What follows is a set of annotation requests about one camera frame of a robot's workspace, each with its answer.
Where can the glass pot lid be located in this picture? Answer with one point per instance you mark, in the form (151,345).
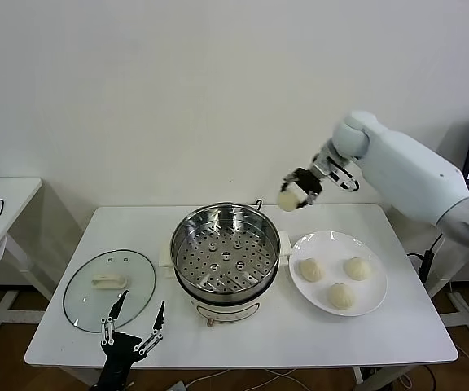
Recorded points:
(84,285)

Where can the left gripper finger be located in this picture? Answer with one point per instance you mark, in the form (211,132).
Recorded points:
(159,322)
(117,311)

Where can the stainless steel steamer basket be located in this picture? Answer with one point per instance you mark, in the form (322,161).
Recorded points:
(226,244)

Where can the white round plate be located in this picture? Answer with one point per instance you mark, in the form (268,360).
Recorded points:
(332,252)

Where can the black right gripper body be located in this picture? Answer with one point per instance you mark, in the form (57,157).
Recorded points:
(308,181)

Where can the white steamed baozi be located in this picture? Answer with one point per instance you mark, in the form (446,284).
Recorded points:
(341,296)
(356,269)
(311,269)
(289,200)

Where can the stainless steel steamer pot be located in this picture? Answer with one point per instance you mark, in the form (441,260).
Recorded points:
(226,313)

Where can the grey power strip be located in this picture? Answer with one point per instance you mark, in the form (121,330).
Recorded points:
(177,386)

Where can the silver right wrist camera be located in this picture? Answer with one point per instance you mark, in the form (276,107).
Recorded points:
(342,177)

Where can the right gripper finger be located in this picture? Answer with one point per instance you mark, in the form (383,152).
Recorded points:
(309,199)
(290,181)

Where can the white side desk with laptop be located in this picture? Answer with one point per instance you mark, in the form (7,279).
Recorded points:
(468,322)

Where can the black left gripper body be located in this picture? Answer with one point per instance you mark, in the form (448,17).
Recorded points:
(118,350)

